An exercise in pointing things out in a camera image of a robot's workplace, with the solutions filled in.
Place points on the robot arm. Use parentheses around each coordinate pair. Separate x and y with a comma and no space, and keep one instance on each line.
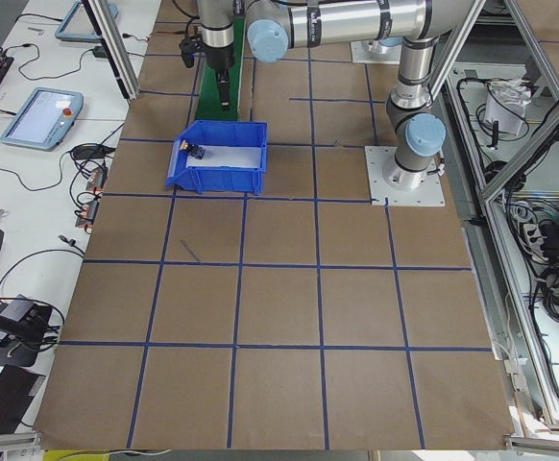
(273,27)

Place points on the black power adapter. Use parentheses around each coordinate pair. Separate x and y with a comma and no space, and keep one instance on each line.
(100,52)

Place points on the far teach pendant tablet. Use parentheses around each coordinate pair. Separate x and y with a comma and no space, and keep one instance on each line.
(76,26)

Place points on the blue left plastic bin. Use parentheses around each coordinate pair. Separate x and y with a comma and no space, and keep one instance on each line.
(219,179)

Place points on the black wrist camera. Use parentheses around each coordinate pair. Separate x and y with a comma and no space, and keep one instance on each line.
(189,47)

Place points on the teach pendant tablet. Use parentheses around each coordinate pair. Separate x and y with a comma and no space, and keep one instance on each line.
(76,26)
(44,120)

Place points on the near teach pendant tablet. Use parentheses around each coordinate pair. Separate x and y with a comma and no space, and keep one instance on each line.
(44,120)

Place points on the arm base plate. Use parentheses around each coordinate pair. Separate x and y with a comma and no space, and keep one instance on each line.
(375,53)
(392,186)

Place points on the white foam pad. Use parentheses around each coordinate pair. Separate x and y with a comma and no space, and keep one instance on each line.
(228,156)

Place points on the red push button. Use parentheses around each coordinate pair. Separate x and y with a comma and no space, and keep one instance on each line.
(196,151)

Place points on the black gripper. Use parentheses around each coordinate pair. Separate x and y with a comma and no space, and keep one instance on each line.
(220,59)

